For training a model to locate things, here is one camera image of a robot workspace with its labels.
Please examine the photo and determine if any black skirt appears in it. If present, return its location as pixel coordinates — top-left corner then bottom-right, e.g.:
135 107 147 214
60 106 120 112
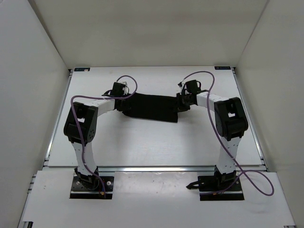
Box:
122 93 178 123

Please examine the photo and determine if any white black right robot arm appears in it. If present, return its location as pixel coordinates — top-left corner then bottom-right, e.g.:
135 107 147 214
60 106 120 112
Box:
177 80 248 190

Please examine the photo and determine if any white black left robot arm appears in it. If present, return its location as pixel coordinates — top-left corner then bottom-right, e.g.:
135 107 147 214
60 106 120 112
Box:
64 81 135 195

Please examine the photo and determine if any blue left corner sticker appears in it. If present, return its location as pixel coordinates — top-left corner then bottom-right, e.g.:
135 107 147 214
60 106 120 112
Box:
74 67 90 72

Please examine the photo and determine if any blue corner sticker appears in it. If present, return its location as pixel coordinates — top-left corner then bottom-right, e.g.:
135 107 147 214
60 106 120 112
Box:
74 67 90 72
214 66 231 70

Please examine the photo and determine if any blue right corner sticker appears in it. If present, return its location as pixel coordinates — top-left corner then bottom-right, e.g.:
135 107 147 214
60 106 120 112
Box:
214 66 231 70

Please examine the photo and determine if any white front cover panel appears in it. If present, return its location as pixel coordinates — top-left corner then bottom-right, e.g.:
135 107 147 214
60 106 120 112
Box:
23 170 295 228

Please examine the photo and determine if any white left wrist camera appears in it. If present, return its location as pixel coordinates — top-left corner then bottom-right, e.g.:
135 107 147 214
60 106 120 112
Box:
119 82 129 94

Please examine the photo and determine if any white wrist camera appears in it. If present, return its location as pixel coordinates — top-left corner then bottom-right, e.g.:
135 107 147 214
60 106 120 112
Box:
119 82 129 94
178 81 188 96

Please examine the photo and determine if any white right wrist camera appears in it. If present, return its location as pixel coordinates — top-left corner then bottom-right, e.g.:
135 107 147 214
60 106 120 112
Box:
178 81 188 96

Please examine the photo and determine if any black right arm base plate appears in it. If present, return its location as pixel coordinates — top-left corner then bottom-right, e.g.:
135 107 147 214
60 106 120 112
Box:
186 176 245 201

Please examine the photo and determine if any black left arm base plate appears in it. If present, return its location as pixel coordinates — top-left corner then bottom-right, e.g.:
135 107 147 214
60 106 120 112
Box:
69 176 114 200

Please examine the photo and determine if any silver table edge rail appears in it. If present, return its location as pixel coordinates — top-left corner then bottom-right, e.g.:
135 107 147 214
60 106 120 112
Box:
42 165 266 172

